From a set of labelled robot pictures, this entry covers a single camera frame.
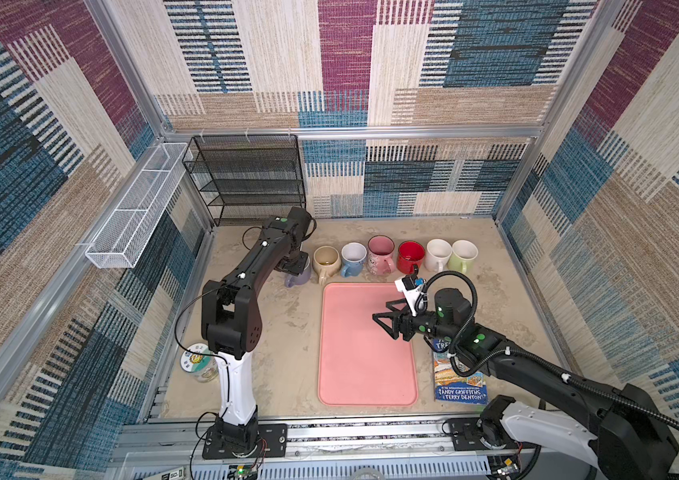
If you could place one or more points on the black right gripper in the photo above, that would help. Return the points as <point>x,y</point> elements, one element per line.
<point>403,318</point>

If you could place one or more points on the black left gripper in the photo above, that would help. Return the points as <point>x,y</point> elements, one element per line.
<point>300,266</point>

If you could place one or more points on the beige speckled ceramic mug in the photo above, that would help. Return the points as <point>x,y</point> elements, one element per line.
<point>326,263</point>

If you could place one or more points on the blue ceramic mug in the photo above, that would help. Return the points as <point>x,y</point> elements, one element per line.
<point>353,256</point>

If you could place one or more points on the pink patterned glass mug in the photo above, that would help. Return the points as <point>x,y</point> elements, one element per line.
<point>381,258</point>

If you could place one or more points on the red ceramic mug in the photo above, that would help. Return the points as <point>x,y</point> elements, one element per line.
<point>410,257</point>

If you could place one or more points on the white ceramic mug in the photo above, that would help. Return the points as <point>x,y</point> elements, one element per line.
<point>437,255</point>

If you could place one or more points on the light green ceramic mug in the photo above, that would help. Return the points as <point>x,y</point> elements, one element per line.
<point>463,256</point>

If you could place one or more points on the purple ceramic mug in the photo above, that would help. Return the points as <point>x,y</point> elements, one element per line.
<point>297,280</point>

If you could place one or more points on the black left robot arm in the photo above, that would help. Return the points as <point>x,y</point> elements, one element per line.
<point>231,324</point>

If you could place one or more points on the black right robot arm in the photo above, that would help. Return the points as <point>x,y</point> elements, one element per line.
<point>619,431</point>

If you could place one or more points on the pink plastic tray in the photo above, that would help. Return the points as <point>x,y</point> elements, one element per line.
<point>359,363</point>

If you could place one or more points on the blue treehouse paperback book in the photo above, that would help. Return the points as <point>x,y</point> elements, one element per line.
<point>450,387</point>

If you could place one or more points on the round tape roll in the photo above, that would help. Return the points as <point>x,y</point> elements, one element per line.
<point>197,361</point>

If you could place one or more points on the black wire shelf rack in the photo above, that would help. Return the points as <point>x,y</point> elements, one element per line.
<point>243,179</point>

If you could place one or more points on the aluminium front rail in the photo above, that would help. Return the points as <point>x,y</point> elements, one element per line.
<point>392,447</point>

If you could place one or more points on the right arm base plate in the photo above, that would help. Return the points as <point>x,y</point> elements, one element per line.
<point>474,434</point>

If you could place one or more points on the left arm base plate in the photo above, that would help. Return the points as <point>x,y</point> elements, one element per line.
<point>270,440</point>

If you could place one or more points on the white wire mesh basket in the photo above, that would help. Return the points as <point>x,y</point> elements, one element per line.
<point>128,229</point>

